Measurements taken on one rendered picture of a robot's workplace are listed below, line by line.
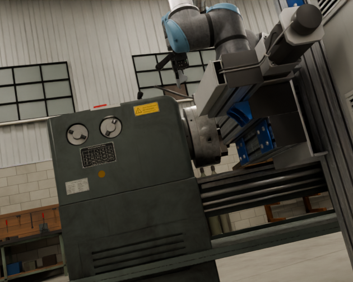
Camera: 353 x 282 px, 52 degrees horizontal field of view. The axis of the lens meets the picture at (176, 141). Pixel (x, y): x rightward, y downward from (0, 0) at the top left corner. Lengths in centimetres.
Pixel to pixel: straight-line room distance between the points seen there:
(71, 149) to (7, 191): 684
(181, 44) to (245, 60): 39
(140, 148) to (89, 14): 840
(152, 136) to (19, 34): 819
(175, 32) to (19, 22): 861
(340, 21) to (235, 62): 24
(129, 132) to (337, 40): 98
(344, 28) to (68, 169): 119
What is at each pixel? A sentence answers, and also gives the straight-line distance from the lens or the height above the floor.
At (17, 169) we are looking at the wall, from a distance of 846.
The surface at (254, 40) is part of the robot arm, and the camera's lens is 157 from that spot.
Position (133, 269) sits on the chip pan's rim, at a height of 55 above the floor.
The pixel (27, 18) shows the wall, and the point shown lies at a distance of 981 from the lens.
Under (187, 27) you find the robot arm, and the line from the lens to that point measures 126.
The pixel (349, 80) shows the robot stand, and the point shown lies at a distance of 88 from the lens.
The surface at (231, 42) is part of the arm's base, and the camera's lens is 125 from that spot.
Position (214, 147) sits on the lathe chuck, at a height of 99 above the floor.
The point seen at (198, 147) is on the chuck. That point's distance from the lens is 169.
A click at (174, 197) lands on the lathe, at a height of 79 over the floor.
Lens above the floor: 74
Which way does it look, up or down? 11 degrees up
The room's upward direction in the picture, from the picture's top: 12 degrees counter-clockwise
